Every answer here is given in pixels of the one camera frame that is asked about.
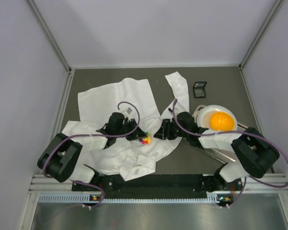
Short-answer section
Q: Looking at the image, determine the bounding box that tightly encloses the colourful pompom brooch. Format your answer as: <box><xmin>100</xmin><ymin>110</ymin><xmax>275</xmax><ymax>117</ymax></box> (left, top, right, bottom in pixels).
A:
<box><xmin>139</xmin><ymin>134</ymin><xmax>152</xmax><ymax>145</ymax></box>

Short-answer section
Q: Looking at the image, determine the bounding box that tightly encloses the white shirt garment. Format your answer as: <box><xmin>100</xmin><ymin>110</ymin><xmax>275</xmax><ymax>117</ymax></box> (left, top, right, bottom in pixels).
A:
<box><xmin>62</xmin><ymin>72</ymin><xmax>190</xmax><ymax>183</ymax></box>

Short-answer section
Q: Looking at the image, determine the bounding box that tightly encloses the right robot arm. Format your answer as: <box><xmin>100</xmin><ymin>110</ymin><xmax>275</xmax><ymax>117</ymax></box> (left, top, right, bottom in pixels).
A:
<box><xmin>154</xmin><ymin>112</ymin><xmax>280</xmax><ymax>188</ymax></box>

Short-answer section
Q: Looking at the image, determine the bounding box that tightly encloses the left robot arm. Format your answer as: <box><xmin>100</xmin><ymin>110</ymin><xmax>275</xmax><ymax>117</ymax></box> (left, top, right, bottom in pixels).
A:
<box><xmin>37</xmin><ymin>112</ymin><xmax>148</xmax><ymax>183</ymax></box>

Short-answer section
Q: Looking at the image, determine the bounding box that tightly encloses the white bowl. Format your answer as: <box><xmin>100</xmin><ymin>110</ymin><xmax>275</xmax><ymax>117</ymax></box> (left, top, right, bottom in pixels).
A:
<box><xmin>196</xmin><ymin>105</ymin><xmax>238</xmax><ymax>131</ymax></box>

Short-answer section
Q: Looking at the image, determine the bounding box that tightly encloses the small black open box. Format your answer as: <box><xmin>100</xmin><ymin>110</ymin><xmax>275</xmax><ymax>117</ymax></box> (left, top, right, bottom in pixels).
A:
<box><xmin>192</xmin><ymin>81</ymin><xmax>207</xmax><ymax>98</ymax></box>

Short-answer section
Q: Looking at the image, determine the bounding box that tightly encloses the metal tray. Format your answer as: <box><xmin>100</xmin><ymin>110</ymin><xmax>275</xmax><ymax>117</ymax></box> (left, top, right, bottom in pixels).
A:
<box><xmin>181</xmin><ymin>105</ymin><xmax>248</xmax><ymax>163</ymax></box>

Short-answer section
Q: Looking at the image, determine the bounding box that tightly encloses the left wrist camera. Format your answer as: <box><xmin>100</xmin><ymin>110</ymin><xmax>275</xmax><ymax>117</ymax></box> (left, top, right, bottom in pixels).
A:
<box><xmin>121</xmin><ymin>107</ymin><xmax>132</xmax><ymax>116</ymax></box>

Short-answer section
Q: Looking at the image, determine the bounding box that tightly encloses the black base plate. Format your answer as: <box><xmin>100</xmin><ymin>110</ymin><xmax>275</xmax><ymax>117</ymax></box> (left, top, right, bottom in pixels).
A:
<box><xmin>72</xmin><ymin>173</ymin><xmax>243</xmax><ymax>199</ymax></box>

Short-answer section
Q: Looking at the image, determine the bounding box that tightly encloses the grey cable duct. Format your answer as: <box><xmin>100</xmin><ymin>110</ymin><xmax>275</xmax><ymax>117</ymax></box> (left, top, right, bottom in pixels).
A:
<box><xmin>38</xmin><ymin>193</ymin><xmax>231</xmax><ymax>204</ymax></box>

